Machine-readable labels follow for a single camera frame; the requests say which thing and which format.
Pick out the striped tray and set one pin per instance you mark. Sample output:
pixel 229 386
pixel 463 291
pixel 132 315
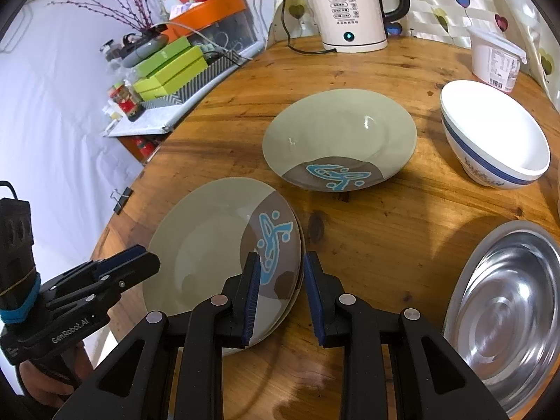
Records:
pixel 197 81

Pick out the small red jar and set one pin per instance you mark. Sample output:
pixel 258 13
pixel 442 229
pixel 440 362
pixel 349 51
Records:
pixel 127 105

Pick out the orange lid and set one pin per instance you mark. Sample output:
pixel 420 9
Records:
pixel 205 11

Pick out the clear plastic box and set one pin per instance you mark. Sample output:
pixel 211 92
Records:
pixel 232 35

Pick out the stainless steel bowl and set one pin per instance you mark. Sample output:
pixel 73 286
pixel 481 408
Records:
pixel 507 315

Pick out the white plastic tub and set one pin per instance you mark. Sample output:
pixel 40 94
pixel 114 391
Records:
pixel 494 59

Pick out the white electric kettle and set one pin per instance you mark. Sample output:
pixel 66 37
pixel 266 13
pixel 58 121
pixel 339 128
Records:
pixel 350 4

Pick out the green box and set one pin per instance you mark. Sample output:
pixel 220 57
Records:
pixel 162 57
pixel 175 70

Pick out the white side shelf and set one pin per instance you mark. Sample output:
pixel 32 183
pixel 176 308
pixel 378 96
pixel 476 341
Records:
pixel 144 122

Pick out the deep beige plate blue pattern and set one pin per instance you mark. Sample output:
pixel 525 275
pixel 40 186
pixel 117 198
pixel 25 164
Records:
pixel 332 131

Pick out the grey oval device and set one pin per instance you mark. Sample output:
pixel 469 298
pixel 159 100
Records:
pixel 144 48

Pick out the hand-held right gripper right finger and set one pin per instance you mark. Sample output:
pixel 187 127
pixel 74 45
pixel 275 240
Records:
pixel 313 297

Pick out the white plate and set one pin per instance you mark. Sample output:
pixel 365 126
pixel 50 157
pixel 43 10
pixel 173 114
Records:
pixel 494 127

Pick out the black binder clip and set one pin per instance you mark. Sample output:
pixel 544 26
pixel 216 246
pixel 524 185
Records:
pixel 122 197

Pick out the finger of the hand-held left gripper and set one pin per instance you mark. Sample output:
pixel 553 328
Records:
pixel 124 257
pixel 138 271

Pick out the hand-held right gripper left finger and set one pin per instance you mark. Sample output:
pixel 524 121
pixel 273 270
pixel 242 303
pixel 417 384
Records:
pixel 251 297

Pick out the person's left hand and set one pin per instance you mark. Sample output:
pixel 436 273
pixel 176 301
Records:
pixel 39 380

